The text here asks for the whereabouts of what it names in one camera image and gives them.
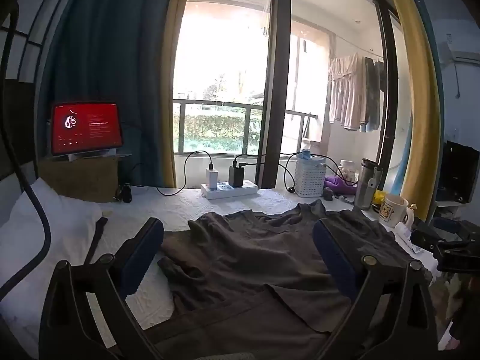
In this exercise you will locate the wide yellow curtain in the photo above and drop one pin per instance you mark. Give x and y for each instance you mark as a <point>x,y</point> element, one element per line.
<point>422,101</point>

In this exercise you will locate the dark grey t-shirt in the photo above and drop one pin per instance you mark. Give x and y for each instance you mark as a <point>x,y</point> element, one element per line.
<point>255,255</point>

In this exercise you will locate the steel tumbler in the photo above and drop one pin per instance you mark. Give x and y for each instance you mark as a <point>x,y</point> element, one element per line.
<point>365,189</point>

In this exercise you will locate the purple cloth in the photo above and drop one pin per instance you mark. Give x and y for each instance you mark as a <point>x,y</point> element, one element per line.
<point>337,185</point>

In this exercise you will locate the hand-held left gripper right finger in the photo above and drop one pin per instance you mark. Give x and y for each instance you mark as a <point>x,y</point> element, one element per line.
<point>332,255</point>

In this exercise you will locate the hanging light shirt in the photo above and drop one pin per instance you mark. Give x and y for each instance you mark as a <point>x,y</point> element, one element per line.
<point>347,90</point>

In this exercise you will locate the white power strip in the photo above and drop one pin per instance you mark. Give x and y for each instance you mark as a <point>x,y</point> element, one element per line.
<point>225,193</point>

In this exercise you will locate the white plastic basket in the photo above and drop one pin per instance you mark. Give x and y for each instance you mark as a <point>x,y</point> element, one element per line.
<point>309,180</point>

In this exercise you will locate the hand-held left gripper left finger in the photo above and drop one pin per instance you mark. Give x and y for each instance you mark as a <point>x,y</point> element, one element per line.
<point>140,260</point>

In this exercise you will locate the brown cardboard box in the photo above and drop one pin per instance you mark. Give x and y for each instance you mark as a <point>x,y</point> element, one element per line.
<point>78,178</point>

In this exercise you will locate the plain white mug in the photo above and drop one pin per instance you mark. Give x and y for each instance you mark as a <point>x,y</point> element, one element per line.
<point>348,170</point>

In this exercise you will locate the cream mug with cartoon print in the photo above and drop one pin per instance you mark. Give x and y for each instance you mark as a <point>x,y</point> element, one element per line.
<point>392,210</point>

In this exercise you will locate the hanging dark garment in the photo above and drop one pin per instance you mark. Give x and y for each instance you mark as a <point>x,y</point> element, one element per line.
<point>373,93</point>

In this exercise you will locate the white charger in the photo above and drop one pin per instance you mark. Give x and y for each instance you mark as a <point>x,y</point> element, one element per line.
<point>212,178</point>

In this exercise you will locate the small dark grey object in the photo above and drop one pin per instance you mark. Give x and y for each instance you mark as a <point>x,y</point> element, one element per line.
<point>328,194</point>

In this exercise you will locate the narrow yellow curtain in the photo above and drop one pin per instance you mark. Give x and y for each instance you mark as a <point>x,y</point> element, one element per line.
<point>169,82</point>

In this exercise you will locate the tablet with red screen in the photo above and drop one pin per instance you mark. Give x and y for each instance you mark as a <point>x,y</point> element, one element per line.
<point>87,127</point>

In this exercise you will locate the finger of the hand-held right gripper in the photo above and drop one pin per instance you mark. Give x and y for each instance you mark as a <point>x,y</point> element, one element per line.
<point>423,240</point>

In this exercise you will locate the blue item in basket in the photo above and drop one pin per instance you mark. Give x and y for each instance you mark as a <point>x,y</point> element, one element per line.
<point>306,154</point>

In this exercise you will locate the white air conditioner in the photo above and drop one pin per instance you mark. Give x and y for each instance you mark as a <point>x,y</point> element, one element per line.
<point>463,50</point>

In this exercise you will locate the blue curtain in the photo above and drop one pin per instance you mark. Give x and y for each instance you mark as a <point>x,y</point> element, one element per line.
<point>105,45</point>

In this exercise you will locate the black monitor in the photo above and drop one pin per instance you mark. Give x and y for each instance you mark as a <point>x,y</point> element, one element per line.
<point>457,172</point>

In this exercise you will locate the dark window pillar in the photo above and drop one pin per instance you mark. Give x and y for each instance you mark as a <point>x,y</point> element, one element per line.
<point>275,82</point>

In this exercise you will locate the balcony railing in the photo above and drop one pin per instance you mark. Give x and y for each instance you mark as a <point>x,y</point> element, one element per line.
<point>225,103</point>

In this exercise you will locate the white pillow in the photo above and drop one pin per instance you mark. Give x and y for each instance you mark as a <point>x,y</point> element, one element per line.
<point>48,225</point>

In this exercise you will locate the black charger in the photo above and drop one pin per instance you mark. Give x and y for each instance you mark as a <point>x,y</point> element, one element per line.
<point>236,177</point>

